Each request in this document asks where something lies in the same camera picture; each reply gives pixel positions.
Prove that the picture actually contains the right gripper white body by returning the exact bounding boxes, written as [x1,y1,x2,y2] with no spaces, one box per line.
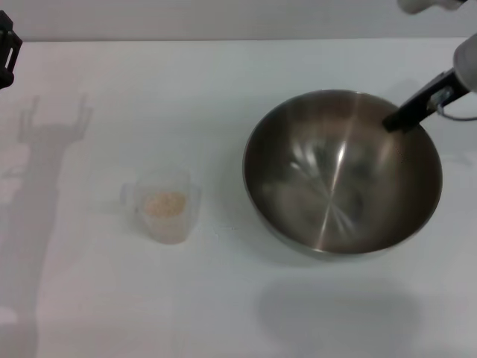
[452,32,477,94]

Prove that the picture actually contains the stainless steel mixing bowl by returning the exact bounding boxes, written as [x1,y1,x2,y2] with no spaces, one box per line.
[242,88,443,261]

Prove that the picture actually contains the rice grains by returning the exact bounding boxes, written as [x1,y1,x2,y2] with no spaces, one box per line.
[144,192,186,219]

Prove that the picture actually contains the clear plastic measuring cup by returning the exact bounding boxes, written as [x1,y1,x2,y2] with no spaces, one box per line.
[119,170,202,246]

